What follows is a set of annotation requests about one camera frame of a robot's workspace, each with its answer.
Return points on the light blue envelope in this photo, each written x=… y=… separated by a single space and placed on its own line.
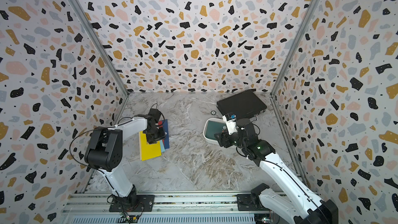
x=162 y=146

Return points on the white storage box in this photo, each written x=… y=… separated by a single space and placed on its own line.
x=231 y=126

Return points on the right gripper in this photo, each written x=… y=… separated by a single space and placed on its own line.
x=224 y=137

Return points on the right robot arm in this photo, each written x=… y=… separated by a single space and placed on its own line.
x=301 y=205

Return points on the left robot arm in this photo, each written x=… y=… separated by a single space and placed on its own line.
x=105 y=152

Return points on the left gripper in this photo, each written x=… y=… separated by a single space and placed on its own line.
x=161 y=136

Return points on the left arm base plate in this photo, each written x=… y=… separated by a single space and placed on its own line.
x=134 y=203

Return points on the dark green envelope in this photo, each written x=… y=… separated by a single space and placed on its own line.
x=213 y=128

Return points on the yellow envelope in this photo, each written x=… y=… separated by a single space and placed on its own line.
x=148 y=151

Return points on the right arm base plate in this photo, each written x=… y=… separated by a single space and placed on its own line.
x=247 y=202

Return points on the black case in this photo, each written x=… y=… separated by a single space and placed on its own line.
x=245 y=104

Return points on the aluminium rail frame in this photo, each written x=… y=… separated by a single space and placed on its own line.
x=189 y=207

